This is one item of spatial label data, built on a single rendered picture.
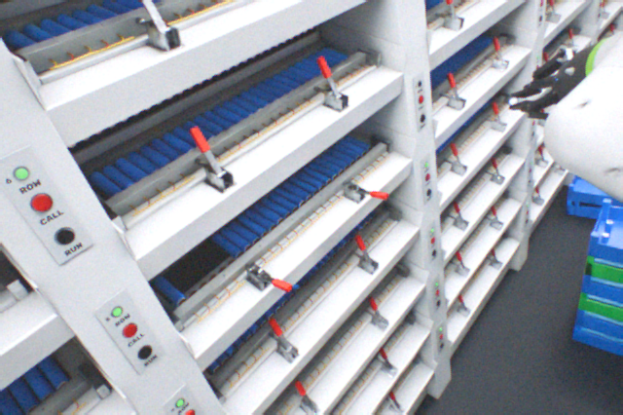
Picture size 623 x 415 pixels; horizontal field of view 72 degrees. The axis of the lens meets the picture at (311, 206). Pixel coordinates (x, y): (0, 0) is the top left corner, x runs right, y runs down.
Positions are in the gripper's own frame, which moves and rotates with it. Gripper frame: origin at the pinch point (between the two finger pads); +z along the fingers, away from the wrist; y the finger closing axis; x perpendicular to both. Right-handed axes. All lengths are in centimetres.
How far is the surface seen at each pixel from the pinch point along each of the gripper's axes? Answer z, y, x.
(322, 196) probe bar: -5.6, -22.6, 39.7
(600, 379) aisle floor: 45, -77, -57
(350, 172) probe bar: -0.5, -17.6, 34.1
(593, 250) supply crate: 38, -35, -44
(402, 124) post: 3.7, -6.5, 23.6
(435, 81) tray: 28.3, 8.6, 10.6
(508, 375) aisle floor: 53, -82, -31
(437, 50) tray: 4.9, 9.7, 17.4
